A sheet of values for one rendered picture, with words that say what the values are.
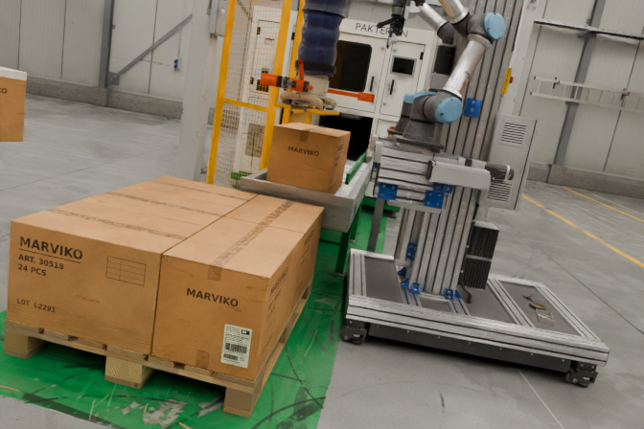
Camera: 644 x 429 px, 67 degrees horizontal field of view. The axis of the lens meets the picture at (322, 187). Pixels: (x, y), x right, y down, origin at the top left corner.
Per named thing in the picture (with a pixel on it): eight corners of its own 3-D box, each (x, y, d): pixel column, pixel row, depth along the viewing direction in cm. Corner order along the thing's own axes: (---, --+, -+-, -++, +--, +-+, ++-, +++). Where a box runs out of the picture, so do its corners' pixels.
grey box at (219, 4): (218, 36, 370) (223, -5, 364) (224, 37, 369) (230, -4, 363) (208, 33, 350) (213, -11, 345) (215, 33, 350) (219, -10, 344)
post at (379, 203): (362, 266, 356) (388, 131, 337) (372, 268, 355) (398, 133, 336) (362, 269, 350) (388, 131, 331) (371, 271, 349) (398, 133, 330)
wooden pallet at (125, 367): (155, 259, 305) (158, 237, 303) (310, 293, 292) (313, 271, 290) (3, 353, 189) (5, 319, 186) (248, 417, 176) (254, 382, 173)
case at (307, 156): (288, 175, 358) (296, 122, 351) (341, 186, 352) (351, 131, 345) (264, 189, 300) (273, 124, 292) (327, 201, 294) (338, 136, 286)
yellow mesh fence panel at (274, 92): (197, 207, 437) (227, -38, 398) (208, 207, 444) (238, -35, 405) (252, 238, 376) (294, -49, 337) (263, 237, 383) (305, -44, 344)
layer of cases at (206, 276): (158, 237, 303) (165, 174, 295) (313, 271, 290) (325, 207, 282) (6, 319, 186) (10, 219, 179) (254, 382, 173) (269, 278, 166)
